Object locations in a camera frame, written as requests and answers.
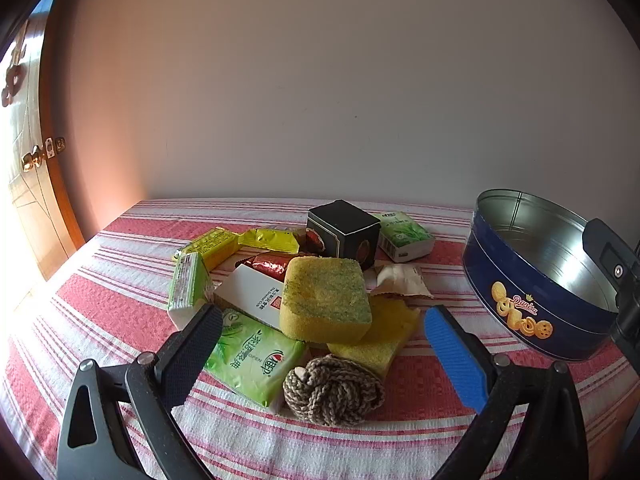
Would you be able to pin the white cardboard box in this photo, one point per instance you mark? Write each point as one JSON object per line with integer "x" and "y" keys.
{"x": 250, "y": 292}

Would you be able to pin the plain yellow sponge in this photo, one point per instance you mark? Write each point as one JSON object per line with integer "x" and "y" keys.
{"x": 385, "y": 330}

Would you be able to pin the black square box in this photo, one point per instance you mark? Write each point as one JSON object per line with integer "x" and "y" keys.
{"x": 345, "y": 240}

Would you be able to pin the yellow tea packet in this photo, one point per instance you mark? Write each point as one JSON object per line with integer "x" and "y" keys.
{"x": 212, "y": 245}
{"x": 270, "y": 240}

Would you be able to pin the red striped cloth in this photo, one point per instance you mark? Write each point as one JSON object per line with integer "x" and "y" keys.
{"x": 280, "y": 450}

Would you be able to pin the blue round cookie tin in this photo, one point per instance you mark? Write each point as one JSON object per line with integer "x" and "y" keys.
{"x": 505, "y": 270}

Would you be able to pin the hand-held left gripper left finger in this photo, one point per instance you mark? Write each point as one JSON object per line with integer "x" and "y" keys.
{"x": 195, "y": 350}

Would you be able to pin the white wrapper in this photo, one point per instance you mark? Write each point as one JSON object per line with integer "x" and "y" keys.
{"x": 400, "y": 280}

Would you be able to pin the yellow sponge with green top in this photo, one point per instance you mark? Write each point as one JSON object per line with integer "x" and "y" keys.
{"x": 325, "y": 300}

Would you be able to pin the red door decoration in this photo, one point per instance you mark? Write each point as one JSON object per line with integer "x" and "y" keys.
{"x": 12, "y": 77}

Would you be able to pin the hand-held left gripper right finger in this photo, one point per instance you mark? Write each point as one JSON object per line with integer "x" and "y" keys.
{"x": 455, "y": 355}

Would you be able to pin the large green tissue pack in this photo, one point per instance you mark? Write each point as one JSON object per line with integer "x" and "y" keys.
{"x": 250, "y": 355}

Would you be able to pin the wooden door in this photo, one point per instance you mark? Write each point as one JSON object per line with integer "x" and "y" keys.
{"x": 40, "y": 200}

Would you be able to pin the red foil packet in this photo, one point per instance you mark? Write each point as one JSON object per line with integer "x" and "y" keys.
{"x": 270, "y": 265}
{"x": 312, "y": 241}

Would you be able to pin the small green tissue pack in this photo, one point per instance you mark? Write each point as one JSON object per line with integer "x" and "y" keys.
{"x": 405, "y": 232}

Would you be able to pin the brass door knob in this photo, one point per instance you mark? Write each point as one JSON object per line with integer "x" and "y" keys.
{"x": 32, "y": 156}

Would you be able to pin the green tissue pack with barcode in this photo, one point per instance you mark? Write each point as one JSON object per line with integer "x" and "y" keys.
{"x": 187, "y": 280}

